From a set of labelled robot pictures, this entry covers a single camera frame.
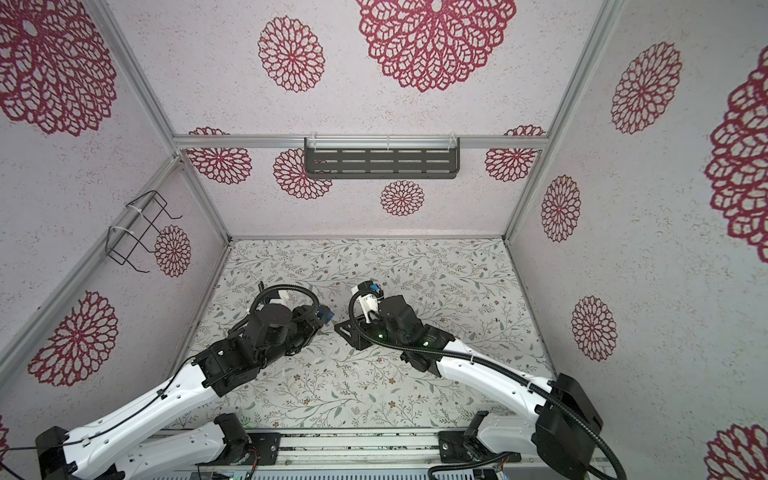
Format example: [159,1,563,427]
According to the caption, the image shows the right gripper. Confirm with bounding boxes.
[335,312,411,353]

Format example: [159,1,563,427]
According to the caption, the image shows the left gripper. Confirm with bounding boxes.
[259,304,329,371]

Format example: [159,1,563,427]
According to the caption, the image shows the blue padlock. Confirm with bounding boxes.
[317,305,334,325]

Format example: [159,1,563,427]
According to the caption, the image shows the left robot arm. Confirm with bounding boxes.
[35,303,333,479]

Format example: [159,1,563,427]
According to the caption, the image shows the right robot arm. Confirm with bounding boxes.
[334,291,603,479]

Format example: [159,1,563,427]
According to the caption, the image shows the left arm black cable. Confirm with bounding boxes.
[0,284,322,480]

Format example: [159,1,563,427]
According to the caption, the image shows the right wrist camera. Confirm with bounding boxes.
[352,279,384,323]

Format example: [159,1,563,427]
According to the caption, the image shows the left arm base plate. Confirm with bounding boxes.
[202,433,282,466]

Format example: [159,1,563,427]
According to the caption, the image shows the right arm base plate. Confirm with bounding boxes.
[437,430,522,464]

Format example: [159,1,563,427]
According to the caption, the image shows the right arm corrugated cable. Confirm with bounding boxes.
[347,290,628,480]

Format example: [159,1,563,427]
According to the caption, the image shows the dark metal wall shelf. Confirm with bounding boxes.
[304,137,461,180]

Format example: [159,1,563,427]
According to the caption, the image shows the black wire wall rack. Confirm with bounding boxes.
[104,189,182,274]

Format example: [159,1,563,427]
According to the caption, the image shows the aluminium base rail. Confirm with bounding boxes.
[128,425,613,473]

